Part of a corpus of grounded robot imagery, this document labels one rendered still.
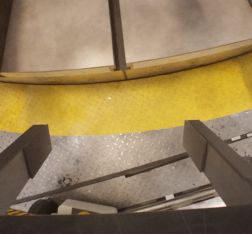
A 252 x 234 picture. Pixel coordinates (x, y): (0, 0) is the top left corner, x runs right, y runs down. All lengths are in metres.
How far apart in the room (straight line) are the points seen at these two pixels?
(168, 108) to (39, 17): 0.71
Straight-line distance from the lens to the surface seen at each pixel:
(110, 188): 0.99
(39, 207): 1.00
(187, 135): 0.16
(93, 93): 0.98
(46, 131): 0.17
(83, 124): 0.98
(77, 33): 0.75
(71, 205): 0.95
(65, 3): 0.84
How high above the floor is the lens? 0.93
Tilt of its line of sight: 82 degrees down
